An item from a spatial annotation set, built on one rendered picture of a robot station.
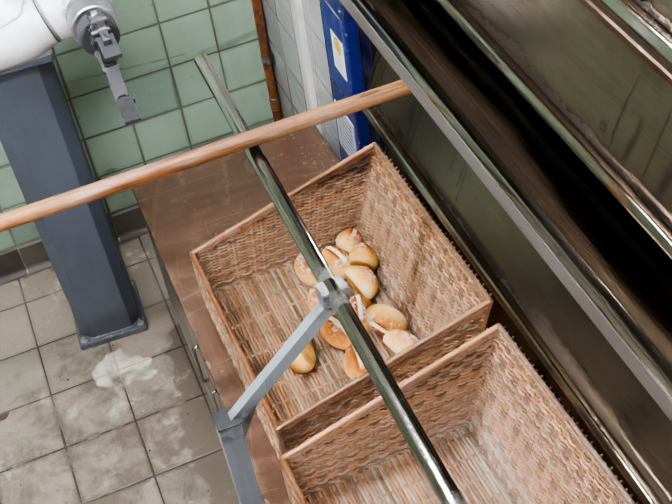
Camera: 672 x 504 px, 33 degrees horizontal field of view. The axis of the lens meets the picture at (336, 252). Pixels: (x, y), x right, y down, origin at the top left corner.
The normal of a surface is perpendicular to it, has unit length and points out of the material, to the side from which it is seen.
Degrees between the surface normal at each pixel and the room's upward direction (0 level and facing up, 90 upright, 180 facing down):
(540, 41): 70
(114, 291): 90
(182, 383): 0
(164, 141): 90
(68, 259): 90
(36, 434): 0
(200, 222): 0
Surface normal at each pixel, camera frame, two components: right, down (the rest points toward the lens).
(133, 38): 0.37, 0.63
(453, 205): -0.90, 0.08
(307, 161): -0.11, -0.70
